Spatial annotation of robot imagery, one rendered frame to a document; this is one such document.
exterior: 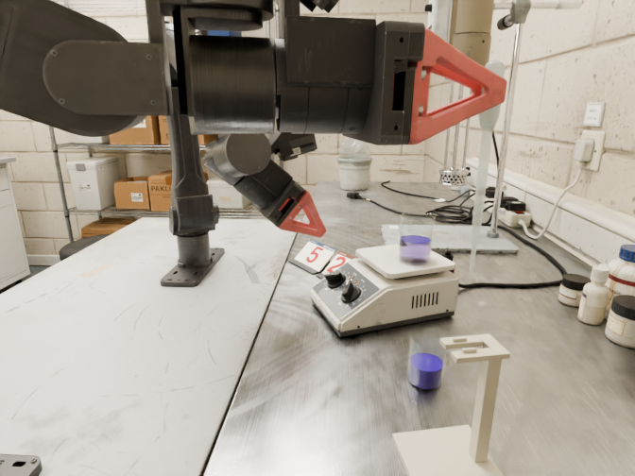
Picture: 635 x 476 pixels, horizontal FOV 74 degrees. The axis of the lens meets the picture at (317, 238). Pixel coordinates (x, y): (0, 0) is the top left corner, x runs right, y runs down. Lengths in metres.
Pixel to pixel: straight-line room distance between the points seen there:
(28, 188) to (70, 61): 3.69
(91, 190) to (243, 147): 2.65
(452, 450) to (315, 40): 0.37
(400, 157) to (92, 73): 2.90
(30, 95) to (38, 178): 3.61
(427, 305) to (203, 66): 0.50
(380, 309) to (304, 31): 0.44
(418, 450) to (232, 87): 0.35
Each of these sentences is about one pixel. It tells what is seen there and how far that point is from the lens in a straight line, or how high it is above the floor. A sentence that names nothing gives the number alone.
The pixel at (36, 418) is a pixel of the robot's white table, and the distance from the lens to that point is 0.57.
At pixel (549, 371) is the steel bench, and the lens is 0.62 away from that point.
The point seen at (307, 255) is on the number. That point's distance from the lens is 0.89.
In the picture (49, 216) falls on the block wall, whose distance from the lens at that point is 3.89.
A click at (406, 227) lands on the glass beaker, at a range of 0.63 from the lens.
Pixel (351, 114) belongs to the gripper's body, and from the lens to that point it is 0.27.
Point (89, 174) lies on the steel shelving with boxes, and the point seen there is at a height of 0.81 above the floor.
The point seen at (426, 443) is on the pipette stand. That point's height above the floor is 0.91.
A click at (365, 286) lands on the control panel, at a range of 0.63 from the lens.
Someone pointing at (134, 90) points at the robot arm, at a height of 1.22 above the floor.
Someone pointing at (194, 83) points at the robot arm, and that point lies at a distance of 0.26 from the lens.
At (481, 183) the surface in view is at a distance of 0.33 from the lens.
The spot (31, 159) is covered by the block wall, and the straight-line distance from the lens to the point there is 3.86.
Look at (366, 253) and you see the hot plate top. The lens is 0.69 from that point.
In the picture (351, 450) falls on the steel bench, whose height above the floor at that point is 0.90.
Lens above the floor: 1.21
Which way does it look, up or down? 17 degrees down
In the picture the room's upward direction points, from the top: straight up
